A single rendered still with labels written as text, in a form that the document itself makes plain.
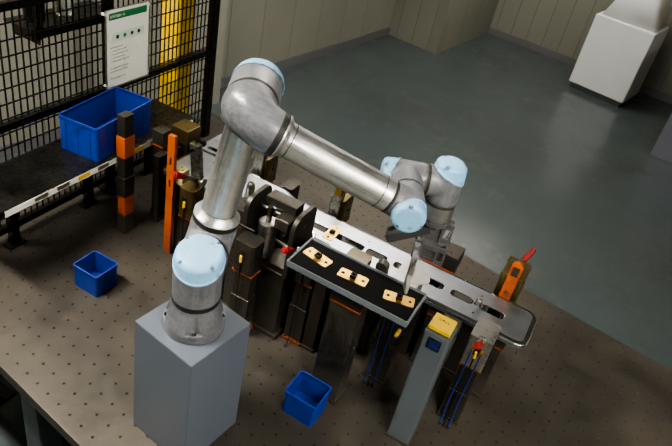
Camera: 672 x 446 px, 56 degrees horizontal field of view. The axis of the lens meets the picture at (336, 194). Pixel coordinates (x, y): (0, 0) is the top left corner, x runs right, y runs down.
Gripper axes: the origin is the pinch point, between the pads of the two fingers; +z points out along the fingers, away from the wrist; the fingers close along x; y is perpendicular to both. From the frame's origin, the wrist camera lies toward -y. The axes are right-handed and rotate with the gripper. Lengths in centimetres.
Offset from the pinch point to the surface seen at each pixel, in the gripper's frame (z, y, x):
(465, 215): 124, 36, 238
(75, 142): 17, -120, 38
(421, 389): 30.3, 12.9, -7.5
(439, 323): 8.4, 11.5, -4.4
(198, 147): 3, -74, 36
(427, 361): 19.9, 11.7, -7.2
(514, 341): 24.1, 36.5, 15.6
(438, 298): 24.4, 12.6, 24.6
